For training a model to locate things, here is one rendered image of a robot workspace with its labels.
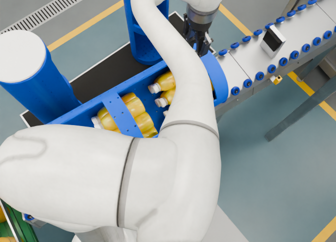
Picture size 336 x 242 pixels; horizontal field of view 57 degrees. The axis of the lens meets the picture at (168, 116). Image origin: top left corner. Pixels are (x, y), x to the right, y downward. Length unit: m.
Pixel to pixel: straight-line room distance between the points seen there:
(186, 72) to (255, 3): 2.59
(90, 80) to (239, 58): 1.25
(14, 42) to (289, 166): 2.00
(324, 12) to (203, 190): 1.65
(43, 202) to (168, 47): 0.35
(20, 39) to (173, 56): 1.14
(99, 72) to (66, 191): 2.08
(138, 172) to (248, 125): 2.14
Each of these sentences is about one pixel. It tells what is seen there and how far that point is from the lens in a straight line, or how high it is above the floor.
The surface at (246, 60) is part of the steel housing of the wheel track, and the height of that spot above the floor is 0.93.
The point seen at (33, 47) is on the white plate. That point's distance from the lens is 1.59.
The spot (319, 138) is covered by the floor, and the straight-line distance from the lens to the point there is 2.69.
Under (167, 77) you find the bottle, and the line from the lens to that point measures 1.29.
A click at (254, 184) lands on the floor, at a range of 2.41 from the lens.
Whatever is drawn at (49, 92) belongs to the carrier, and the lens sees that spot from 1.70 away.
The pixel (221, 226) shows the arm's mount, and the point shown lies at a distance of 1.24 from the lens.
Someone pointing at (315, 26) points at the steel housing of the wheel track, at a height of 0.93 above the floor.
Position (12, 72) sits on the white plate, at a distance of 1.57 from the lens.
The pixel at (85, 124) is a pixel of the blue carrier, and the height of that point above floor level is 1.01.
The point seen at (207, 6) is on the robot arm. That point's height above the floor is 1.65.
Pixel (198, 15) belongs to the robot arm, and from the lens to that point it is 0.88.
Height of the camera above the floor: 2.29
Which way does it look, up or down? 70 degrees down
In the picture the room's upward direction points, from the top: 4 degrees clockwise
